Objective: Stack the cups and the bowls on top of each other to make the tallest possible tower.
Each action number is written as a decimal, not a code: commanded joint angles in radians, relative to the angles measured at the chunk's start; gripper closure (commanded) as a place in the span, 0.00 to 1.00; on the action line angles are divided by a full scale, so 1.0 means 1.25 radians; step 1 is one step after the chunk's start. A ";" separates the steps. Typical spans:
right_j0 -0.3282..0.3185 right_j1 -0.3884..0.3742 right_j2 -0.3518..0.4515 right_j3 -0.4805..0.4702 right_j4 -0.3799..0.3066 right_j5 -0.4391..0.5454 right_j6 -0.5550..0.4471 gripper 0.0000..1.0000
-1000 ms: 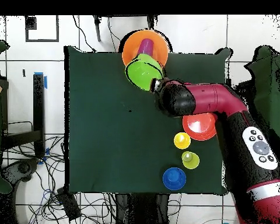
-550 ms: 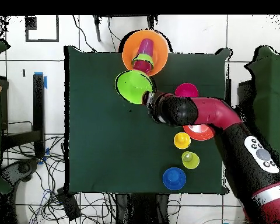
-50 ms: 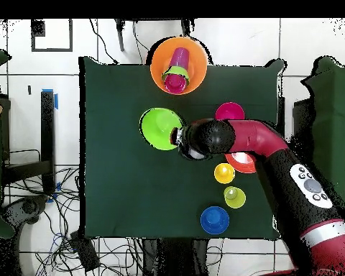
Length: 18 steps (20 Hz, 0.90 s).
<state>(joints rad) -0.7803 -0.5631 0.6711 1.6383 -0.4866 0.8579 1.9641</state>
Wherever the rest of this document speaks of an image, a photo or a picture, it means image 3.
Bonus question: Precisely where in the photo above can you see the large green bowl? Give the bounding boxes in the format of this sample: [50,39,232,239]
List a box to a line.
[139,107,184,152]

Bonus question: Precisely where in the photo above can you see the pink cup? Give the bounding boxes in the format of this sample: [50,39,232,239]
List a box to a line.
[163,73,188,95]

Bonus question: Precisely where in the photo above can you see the small pink bowl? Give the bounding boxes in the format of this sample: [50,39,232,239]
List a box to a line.
[214,101,246,121]

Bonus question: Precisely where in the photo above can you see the small green bowl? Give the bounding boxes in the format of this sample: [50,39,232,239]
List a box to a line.
[160,65,191,86]

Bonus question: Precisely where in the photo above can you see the large orange bowl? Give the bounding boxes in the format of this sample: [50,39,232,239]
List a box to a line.
[149,36,210,96]

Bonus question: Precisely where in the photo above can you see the purple cup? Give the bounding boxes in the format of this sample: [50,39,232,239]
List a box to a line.
[168,47,190,70]

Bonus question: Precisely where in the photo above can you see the yellow cup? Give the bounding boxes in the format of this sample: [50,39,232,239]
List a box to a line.
[213,162,236,185]

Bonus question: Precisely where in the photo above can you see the wide red-orange bowl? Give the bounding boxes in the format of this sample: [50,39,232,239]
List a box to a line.
[224,152,258,174]

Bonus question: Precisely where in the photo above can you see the dark green tablecloth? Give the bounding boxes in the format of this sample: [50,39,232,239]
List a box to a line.
[78,55,288,242]

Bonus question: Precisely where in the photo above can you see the lime yellow-green cup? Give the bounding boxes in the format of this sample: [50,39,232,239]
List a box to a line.
[223,185,247,210]

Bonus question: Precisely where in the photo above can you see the blue bowl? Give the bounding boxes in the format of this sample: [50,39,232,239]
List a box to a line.
[200,206,230,236]

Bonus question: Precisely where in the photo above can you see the black metal stand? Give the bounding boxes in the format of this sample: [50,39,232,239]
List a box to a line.
[1,89,58,196]

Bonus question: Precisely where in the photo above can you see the black power strip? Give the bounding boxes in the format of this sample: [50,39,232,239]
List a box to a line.
[69,230,101,273]

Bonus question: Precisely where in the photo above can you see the black camera stand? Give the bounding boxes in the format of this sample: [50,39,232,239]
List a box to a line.
[114,18,196,53]

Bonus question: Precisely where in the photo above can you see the tangle of cables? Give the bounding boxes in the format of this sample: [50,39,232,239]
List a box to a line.
[2,149,144,276]

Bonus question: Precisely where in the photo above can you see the black pedestal leg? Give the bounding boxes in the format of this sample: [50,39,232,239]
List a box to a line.
[1,194,50,229]

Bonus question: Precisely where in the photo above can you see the black square frame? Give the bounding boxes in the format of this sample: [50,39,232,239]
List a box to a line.
[30,19,73,53]

